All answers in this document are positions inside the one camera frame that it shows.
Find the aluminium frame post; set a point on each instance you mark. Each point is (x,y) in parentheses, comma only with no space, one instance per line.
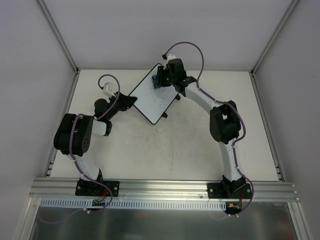
(274,36)
(57,34)

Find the aluminium mounting rail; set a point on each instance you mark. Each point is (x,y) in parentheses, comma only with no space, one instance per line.
(170,190)

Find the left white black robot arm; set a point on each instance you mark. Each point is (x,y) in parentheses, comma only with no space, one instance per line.
(73,136)

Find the blue bone-shaped whiteboard eraser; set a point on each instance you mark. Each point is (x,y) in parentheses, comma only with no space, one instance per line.
(155,83)

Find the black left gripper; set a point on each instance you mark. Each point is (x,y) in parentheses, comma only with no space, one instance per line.
(121,101)

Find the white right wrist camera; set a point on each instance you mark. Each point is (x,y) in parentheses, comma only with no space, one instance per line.
(168,56)

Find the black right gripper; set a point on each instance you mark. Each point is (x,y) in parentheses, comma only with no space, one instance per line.
(160,78)

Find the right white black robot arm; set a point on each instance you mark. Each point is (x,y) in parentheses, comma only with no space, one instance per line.
(224,123)

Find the right aluminium frame post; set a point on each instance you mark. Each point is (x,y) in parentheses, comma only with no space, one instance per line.
(274,36)

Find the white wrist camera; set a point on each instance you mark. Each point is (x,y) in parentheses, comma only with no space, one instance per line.
(168,56)
(107,90)

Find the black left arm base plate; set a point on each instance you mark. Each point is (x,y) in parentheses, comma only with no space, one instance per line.
(86,188)

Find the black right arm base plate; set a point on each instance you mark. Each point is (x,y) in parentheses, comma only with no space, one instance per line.
(219,190)

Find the white slotted cable duct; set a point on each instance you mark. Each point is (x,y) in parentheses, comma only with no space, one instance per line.
(203,205)

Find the left aluminium frame post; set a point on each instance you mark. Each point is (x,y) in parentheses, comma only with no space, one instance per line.
(57,34)

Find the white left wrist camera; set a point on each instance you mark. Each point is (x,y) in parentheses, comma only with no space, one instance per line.
(107,90)

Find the white whiteboard with black frame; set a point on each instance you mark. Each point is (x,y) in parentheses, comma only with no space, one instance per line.
(152,102)

